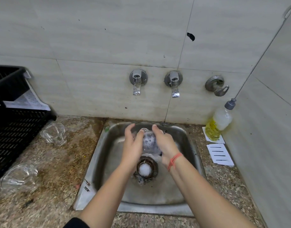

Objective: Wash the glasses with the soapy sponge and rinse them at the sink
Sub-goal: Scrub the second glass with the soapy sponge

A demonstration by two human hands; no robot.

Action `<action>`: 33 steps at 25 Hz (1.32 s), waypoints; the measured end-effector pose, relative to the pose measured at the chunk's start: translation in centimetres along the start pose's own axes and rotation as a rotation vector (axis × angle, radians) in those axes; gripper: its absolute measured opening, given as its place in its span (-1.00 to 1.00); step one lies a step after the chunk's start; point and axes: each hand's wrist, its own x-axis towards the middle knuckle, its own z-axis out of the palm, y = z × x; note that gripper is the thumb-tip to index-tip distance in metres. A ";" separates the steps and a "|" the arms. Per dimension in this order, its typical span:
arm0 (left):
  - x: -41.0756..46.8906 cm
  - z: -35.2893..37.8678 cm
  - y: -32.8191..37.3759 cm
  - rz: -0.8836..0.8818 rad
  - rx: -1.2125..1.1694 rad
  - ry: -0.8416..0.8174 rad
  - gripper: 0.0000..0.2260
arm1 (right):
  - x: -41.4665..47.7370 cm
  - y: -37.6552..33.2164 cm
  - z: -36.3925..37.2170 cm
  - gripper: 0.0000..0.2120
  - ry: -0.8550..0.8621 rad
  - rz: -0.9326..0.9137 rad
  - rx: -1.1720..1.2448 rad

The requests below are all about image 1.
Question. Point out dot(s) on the person's right hand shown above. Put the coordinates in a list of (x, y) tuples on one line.
[(168, 144)]

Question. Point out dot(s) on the person's left hand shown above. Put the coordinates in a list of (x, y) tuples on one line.
[(132, 149)]

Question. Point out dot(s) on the dark speckled sponge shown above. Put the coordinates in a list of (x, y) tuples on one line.
[(149, 141)]

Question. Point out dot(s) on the clear glass cup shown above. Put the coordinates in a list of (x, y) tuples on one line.
[(147, 137), (54, 134), (18, 178)]

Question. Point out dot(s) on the yellow dish soap bottle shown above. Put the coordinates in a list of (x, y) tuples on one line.
[(213, 130)]

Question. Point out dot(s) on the black dish rack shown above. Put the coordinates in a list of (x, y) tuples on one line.
[(14, 137)]

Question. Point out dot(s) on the person's right forearm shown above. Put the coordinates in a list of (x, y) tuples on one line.
[(207, 197)]

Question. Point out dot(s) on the person's left forearm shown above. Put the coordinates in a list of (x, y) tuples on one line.
[(107, 194)]

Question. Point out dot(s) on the orange wrist thread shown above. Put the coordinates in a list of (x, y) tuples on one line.
[(174, 161)]

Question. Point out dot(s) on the metal sink drain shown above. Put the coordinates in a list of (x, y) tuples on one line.
[(145, 169)]

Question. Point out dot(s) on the stainless steel sink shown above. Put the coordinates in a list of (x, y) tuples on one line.
[(107, 151)]

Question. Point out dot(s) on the black tape piece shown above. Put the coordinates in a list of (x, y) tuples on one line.
[(191, 36)]

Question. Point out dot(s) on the white drip tray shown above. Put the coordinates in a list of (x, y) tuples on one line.
[(31, 104)]

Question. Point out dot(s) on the chrome wall tap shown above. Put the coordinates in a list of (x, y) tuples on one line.
[(137, 77), (174, 79)]

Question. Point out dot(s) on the grey wall valve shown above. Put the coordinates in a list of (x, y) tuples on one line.
[(214, 84)]

